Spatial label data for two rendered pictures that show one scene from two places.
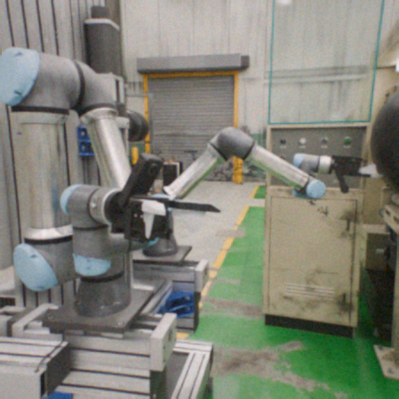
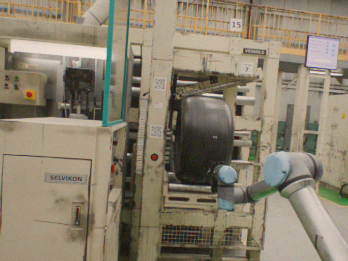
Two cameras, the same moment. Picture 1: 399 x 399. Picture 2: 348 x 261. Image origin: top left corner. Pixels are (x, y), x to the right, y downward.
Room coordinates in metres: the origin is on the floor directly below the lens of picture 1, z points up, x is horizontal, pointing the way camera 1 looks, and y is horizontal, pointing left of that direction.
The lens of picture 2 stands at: (2.31, 0.65, 1.33)
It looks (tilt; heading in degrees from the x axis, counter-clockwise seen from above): 3 degrees down; 250
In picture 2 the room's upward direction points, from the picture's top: 4 degrees clockwise
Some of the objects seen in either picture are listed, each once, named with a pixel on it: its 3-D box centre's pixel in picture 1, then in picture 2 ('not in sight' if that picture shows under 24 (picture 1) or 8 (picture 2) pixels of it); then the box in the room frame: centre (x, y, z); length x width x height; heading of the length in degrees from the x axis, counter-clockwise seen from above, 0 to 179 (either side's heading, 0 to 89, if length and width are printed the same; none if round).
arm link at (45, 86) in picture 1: (48, 175); not in sight; (0.86, 0.37, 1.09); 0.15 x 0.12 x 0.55; 143
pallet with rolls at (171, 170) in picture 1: (172, 176); not in sight; (8.26, 0.76, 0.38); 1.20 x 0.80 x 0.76; 176
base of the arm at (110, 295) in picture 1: (102, 287); not in sight; (0.97, 0.29, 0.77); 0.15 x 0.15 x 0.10
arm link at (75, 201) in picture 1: (88, 204); not in sight; (0.77, 0.25, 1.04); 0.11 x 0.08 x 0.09; 53
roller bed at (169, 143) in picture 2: not in sight; (158, 149); (1.66, -1.44, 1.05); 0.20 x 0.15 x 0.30; 164
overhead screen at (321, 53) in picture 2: not in sight; (321, 53); (-1.75, -3.20, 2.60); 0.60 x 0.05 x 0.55; 168
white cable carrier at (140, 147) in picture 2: not in sight; (142, 134); (1.89, -1.05, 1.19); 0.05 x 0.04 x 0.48; 74
